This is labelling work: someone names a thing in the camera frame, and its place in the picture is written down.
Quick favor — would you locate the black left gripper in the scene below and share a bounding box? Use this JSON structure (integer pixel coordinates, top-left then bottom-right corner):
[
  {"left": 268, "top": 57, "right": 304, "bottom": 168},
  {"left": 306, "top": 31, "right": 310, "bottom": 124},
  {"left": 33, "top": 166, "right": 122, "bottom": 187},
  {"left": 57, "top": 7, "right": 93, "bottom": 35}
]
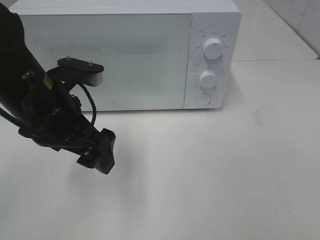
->
[{"left": 19, "top": 69, "right": 116, "bottom": 175}]

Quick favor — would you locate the white microwave door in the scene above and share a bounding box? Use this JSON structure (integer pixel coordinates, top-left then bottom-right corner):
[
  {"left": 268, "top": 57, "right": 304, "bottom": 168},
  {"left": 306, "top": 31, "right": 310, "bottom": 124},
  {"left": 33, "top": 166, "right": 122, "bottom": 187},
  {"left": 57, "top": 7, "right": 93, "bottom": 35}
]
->
[{"left": 21, "top": 14, "right": 191, "bottom": 110}]

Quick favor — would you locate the round white door button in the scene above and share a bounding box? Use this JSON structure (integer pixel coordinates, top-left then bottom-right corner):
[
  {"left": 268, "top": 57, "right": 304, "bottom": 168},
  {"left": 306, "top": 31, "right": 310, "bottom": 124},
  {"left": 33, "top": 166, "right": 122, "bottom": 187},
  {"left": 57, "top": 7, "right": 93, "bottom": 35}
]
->
[{"left": 196, "top": 93, "right": 212, "bottom": 106}]

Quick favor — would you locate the white timer knob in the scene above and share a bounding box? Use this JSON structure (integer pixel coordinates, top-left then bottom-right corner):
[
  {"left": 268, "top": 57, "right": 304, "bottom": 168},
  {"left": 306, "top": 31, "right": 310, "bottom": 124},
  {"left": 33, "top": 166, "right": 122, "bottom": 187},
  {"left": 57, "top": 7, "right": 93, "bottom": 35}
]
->
[{"left": 199, "top": 70, "right": 218, "bottom": 89}]

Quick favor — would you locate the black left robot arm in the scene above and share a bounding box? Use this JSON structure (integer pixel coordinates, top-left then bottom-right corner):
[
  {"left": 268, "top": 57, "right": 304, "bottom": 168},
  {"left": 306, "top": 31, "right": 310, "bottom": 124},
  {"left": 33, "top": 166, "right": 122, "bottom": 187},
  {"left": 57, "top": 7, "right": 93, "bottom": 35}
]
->
[{"left": 0, "top": 5, "right": 116, "bottom": 174}]

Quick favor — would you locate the white microwave oven body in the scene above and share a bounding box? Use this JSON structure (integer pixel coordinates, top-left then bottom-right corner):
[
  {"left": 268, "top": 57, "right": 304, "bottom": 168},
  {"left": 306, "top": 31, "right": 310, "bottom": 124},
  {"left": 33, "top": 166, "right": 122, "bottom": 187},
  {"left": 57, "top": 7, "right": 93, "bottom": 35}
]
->
[{"left": 9, "top": 0, "right": 242, "bottom": 109}]

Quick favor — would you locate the upper white power knob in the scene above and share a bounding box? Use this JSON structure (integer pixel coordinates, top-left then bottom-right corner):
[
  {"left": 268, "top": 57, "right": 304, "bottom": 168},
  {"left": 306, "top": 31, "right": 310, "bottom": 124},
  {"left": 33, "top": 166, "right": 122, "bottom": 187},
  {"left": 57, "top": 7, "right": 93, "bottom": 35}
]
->
[{"left": 202, "top": 37, "right": 224, "bottom": 60}]

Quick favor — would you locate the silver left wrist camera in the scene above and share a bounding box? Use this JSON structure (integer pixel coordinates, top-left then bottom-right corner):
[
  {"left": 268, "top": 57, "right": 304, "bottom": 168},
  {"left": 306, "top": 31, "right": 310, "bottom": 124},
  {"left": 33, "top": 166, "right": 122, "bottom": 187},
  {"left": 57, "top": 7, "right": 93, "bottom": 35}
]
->
[{"left": 57, "top": 56, "right": 104, "bottom": 87}]

